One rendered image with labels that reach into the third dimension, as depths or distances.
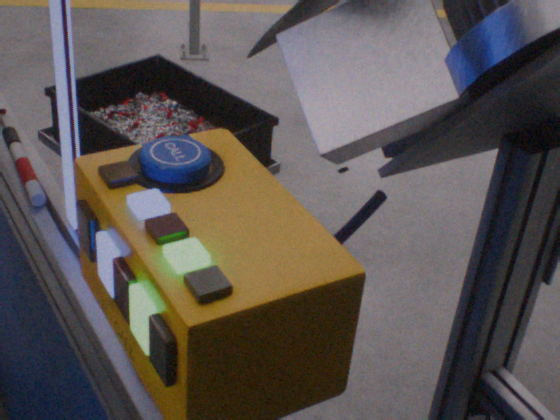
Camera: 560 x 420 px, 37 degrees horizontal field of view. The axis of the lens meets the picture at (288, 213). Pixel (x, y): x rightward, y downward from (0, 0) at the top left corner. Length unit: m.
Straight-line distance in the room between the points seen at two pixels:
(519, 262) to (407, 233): 1.36
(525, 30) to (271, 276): 0.37
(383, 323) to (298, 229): 1.59
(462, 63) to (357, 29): 0.12
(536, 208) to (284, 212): 0.54
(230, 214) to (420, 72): 0.38
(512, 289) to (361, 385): 0.89
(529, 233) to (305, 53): 0.34
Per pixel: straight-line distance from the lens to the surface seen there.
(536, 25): 0.70
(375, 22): 0.81
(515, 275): 1.01
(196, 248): 0.41
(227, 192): 0.46
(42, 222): 0.81
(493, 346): 1.08
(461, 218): 2.45
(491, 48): 0.72
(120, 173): 0.46
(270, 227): 0.43
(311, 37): 0.82
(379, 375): 1.89
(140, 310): 0.41
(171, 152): 0.47
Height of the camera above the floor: 1.32
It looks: 34 degrees down
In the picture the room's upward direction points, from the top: 6 degrees clockwise
